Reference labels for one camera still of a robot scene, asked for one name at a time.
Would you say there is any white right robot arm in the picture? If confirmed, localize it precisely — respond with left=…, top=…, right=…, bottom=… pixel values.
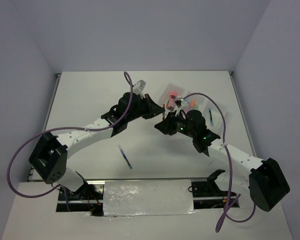
left=154, top=110, right=290, bottom=212

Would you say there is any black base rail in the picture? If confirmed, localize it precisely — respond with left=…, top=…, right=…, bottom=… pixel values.
left=55, top=178, right=228, bottom=217

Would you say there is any blue pen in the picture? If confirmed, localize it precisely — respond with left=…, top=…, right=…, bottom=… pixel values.
left=117, top=145, right=133, bottom=170

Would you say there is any silver foil tape sheet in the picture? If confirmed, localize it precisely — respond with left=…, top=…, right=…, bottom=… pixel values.
left=103, top=179, right=196, bottom=217

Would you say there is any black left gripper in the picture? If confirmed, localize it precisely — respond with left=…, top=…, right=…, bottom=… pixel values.
left=126, top=94, right=165, bottom=123

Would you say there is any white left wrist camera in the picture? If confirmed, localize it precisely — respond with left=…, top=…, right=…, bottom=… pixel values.
left=132, top=79, right=146, bottom=99

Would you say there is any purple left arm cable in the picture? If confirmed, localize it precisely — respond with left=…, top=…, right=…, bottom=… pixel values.
left=6, top=71, right=135, bottom=198

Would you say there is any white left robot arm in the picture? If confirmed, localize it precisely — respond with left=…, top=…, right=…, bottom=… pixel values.
left=29, top=92, right=164, bottom=200

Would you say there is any red pen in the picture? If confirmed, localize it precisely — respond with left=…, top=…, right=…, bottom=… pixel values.
left=162, top=104, right=166, bottom=121

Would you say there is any pink-capped small bottle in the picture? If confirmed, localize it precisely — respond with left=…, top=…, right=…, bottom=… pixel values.
left=165, top=91, right=178, bottom=111

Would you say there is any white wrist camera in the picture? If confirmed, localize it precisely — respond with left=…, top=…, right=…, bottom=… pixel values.
left=174, top=97, right=188, bottom=116
left=132, top=79, right=146, bottom=99

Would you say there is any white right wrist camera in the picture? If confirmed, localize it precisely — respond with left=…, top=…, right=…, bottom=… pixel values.
left=174, top=97, right=188, bottom=116

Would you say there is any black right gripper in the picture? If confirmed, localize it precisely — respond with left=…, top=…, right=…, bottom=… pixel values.
left=154, top=110, right=196, bottom=139

